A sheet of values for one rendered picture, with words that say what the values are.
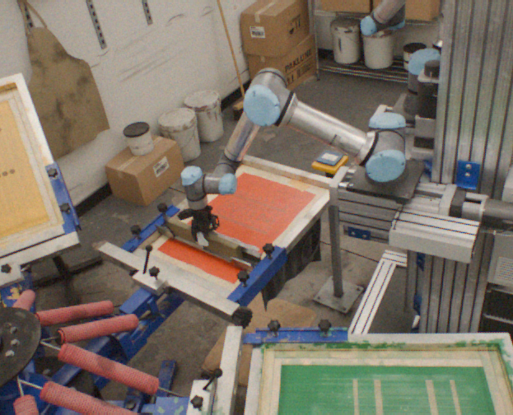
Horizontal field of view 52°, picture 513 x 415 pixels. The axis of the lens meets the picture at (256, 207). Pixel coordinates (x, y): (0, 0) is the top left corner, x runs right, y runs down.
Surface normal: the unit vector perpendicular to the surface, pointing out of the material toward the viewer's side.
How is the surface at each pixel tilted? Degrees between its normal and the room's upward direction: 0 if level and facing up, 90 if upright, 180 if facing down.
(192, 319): 0
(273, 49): 90
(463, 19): 90
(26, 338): 0
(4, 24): 90
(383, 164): 94
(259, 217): 0
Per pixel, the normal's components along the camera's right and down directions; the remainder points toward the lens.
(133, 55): 0.80, 0.28
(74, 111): 0.43, 0.51
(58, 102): 0.93, 0.06
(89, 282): -0.14, -0.77
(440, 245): -0.46, 0.60
